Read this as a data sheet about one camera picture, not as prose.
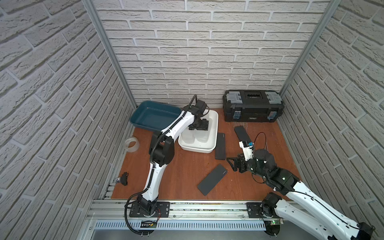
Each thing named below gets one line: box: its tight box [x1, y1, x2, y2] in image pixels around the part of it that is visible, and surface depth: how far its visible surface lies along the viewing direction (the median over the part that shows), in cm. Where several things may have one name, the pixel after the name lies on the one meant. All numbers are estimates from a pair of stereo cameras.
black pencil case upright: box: [215, 132, 226, 160], surface depth 97 cm
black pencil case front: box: [197, 164, 228, 196], surface depth 85 cm
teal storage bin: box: [130, 100, 182, 131], surface depth 119 cm
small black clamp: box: [120, 171, 129, 186], surface depth 84 cm
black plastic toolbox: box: [222, 90, 285, 123], surface depth 104 cm
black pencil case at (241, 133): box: [234, 125, 252, 142], surface depth 106 cm
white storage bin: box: [178, 109, 219, 154], surface depth 99 cm
